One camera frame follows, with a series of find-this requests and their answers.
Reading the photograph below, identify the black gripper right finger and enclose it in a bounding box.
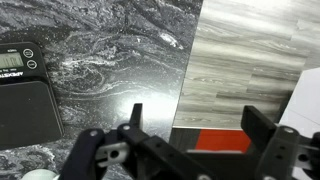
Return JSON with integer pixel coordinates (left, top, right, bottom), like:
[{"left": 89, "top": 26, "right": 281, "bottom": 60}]
[{"left": 241, "top": 105, "right": 320, "bottom": 180}]

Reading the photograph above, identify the red floor mat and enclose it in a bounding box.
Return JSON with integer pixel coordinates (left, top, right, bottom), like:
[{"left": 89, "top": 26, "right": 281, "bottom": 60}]
[{"left": 194, "top": 129, "right": 252, "bottom": 154}]

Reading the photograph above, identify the black digital kitchen scale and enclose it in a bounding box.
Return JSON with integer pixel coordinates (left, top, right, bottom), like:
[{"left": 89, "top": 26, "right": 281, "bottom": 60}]
[{"left": 0, "top": 41, "right": 65, "bottom": 151}]

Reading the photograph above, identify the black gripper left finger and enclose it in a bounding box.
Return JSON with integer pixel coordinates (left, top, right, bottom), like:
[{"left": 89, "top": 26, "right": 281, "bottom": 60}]
[{"left": 59, "top": 103, "right": 214, "bottom": 180}]

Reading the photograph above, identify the white ceramic mug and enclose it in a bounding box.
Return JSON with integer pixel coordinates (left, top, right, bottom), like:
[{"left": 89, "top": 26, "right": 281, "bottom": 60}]
[{"left": 21, "top": 168, "right": 60, "bottom": 180}]

